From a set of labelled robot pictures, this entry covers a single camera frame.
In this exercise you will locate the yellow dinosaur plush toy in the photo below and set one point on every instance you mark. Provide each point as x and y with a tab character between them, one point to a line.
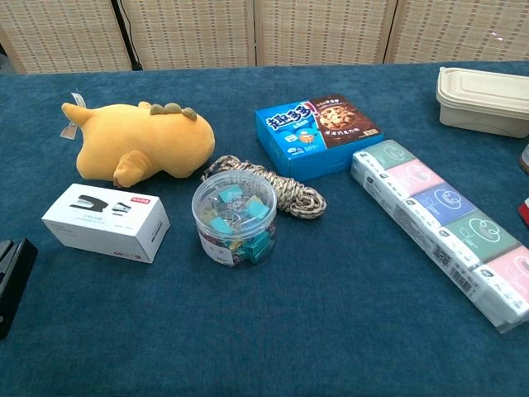
140	136

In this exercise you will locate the blue cookie box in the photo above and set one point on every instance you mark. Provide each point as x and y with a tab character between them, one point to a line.
318	132

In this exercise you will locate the white stapler box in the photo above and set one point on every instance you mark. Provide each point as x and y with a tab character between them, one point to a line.
105	223

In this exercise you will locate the clear jar of binder clips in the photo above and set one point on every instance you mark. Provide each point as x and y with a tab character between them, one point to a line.
234	219

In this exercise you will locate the blue tablecloth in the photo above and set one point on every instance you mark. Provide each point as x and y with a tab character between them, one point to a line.
264	322

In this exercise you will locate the pack of tissue packets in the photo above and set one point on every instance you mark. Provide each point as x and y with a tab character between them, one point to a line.
438	219

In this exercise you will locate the woven folding screen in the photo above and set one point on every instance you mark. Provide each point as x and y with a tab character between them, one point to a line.
322	29

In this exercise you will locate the beige lidded food container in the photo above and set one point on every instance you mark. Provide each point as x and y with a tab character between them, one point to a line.
481	105

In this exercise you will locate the red object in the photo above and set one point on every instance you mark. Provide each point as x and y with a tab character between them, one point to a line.
524	213

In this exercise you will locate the grey brown object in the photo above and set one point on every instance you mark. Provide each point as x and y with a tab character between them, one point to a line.
525	159

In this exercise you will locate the black stand base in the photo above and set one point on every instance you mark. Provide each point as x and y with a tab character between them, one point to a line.
12	281

